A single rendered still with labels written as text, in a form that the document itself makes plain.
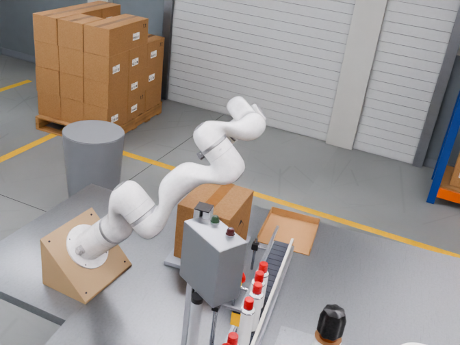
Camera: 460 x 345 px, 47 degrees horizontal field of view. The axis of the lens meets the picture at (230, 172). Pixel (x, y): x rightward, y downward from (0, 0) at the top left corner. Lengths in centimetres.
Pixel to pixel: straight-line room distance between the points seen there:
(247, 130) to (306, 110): 425
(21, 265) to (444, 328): 176
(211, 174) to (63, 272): 73
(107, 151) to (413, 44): 322
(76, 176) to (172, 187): 233
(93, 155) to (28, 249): 162
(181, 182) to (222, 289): 51
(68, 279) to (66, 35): 343
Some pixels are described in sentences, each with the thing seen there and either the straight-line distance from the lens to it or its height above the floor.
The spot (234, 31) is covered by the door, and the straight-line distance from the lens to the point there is 616.
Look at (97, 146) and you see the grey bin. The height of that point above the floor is 60.
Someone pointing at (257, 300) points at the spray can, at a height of 103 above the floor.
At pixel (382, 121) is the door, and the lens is 592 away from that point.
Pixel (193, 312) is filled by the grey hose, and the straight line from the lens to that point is 156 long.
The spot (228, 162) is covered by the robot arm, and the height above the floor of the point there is 150.
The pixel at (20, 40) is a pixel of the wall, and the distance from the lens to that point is 802.
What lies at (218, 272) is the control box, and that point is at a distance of 143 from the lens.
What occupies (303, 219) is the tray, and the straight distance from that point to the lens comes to 283.
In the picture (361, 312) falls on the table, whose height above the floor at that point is 83.
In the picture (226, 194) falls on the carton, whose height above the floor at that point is 112.
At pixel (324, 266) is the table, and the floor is 83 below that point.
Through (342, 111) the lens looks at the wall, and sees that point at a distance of 590.
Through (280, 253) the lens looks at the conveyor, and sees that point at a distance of 247.
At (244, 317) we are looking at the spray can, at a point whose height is 103.
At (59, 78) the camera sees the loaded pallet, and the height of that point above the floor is 58.
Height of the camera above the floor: 228
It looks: 27 degrees down
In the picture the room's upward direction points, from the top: 7 degrees clockwise
